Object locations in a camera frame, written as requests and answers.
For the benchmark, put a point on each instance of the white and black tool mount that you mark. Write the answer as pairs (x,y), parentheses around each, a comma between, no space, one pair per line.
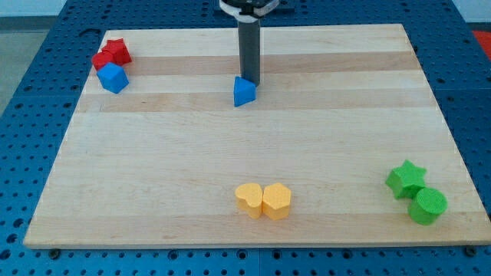
(248,10)

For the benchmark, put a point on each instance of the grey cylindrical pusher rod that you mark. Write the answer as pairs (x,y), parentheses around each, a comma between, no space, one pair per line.
(249,51)

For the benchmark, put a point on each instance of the blue triangle block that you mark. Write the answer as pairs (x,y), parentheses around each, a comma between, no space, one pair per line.
(244,91)

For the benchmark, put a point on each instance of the blue cube block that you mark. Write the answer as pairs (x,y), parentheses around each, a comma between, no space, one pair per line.
(113,78)

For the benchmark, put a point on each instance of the red star block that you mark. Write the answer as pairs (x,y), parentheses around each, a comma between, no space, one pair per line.
(118,50)

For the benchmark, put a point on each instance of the wooden board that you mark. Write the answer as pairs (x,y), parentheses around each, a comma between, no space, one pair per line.
(338,107)

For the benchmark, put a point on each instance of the red cylinder block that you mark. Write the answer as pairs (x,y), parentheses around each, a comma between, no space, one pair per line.
(101,59)

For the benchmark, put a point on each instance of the yellow heart block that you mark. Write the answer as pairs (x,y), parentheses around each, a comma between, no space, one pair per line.
(249,199)

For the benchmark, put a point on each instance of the yellow pentagon block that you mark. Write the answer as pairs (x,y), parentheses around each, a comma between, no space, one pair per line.
(276,201)

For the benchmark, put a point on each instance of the green star block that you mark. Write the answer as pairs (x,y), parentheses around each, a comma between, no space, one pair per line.
(407,180)

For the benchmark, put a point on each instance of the green cylinder block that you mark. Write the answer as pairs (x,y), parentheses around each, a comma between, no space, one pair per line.
(427,206)

